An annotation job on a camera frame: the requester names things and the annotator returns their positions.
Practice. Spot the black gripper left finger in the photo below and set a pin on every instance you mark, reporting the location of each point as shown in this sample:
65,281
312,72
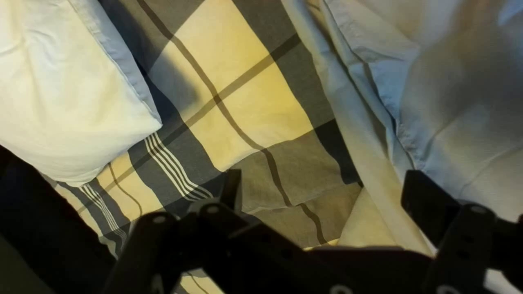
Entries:
161,248

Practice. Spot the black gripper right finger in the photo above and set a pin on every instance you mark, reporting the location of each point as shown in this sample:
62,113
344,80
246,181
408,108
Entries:
469,238

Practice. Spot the light grey cloth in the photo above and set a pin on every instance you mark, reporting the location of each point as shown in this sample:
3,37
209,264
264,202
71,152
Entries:
431,85

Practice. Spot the white pillow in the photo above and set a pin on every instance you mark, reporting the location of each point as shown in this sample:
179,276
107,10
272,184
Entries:
70,95

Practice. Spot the plaid yellow grey comforter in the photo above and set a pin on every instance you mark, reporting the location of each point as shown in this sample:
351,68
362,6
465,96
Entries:
235,88

